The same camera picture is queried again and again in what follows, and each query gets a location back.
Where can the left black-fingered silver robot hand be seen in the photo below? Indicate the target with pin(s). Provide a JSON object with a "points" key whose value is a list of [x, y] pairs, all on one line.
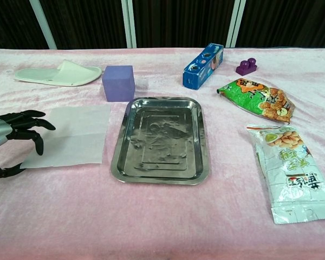
{"points": [[0, 130]]}

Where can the white paper sheet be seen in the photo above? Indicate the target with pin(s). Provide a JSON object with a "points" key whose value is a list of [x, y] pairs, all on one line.
{"points": [[73, 135]]}

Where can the stainless steel tray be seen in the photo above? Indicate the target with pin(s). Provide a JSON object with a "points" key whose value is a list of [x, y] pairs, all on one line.
{"points": [[162, 140]]}

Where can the white disposable slipper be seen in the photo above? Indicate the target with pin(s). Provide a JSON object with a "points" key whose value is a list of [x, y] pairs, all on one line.
{"points": [[70, 73]]}

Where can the purple foam cube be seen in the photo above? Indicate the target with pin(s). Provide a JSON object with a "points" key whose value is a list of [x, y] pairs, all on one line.
{"points": [[118, 85]]}

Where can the pink plush table cloth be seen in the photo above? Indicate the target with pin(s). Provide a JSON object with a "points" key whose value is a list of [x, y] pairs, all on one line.
{"points": [[162, 216]]}

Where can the blue cookie box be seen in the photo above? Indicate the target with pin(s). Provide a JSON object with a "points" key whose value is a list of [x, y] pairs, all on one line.
{"points": [[203, 67]]}

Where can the green snack bag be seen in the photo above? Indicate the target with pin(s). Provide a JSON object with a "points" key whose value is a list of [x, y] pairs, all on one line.
{"points": [[249, 97]]}

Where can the purple toy building brick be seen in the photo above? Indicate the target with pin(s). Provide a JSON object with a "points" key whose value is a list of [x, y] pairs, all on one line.
{"points": [[246, 67]]}

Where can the white snack bag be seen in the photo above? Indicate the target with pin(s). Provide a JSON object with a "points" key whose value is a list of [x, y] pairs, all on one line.
{"points": [[289, 173]]}

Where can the white frame post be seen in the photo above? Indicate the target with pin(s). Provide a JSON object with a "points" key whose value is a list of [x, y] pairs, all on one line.
{"points": [[235, 24], [128, 24], [43, 24]]}

